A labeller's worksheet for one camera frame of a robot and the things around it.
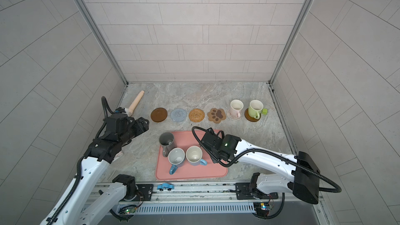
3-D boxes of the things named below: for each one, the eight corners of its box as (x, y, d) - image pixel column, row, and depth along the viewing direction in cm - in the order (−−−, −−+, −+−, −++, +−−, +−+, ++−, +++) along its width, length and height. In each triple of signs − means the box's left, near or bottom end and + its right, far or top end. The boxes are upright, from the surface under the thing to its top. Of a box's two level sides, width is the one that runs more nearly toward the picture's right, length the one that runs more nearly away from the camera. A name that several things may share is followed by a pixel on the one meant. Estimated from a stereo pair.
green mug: (254, 123, 96) (258, 114, 88) (243, 114, 101) (247, 104, 93) (263, 116, 100) (268, 107, 92) (252, 107, 104) (256, 98, 96)
